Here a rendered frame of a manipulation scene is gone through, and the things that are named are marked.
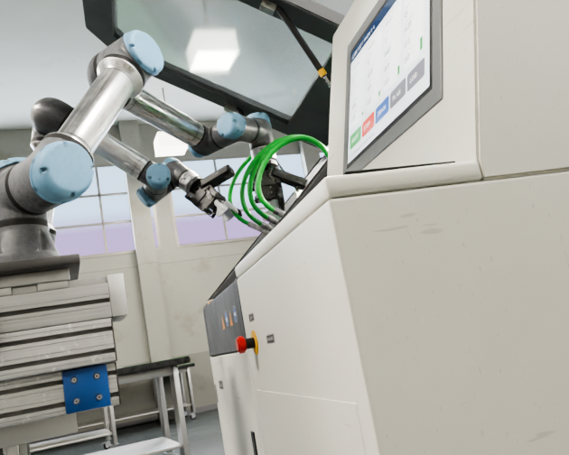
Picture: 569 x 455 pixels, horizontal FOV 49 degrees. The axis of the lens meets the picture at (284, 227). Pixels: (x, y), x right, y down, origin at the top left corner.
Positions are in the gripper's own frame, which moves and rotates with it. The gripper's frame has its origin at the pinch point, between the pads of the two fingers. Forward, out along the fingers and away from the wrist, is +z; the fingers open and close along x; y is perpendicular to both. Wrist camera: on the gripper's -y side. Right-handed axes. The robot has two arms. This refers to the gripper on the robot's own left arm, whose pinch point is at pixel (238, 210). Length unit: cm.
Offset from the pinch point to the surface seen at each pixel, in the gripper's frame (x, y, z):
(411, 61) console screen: 69, -39, 59
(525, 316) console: 77, -11, 100
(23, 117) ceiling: -429, 82, -717
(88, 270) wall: -558, 212, -549
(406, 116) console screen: 67, -31, 63
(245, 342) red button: 46, 21, 54
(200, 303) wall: -680, 157, -428
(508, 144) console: 80, -29, 85
